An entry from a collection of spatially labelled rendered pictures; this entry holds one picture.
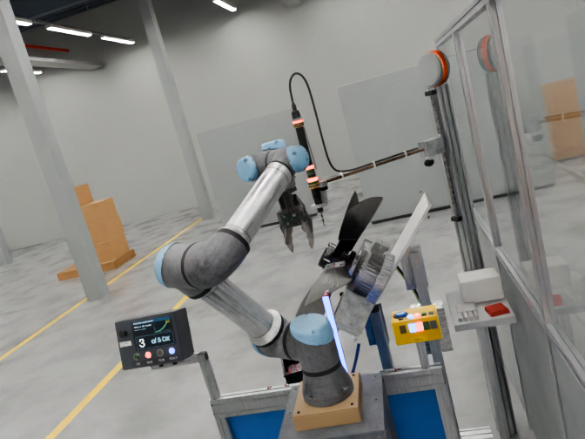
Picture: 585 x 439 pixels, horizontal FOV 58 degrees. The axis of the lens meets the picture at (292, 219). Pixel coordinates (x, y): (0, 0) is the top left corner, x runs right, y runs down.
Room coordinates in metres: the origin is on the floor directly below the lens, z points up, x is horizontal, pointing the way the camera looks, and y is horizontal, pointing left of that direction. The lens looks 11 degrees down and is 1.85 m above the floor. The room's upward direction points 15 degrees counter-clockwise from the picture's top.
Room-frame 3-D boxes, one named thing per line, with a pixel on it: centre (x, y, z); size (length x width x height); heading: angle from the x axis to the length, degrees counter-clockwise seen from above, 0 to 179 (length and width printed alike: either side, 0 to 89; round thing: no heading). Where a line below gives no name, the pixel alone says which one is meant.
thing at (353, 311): (2.11, -0.14, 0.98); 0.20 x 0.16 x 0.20; 77
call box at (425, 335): (1.75, -0.33, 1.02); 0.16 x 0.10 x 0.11; 77
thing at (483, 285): (2.22, -0.73, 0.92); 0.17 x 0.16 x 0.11; 77
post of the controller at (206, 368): (1.94, 0.48, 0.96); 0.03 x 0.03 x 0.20; 77
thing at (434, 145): (2.40, -0.70, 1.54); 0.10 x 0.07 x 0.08; 112
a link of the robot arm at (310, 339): (1.43, 0.03, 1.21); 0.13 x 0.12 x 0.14; 48
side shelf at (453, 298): (2.15, -0.68, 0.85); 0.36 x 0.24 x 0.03; 167
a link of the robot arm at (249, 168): (1.57, 0.05, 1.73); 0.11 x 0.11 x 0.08; 48
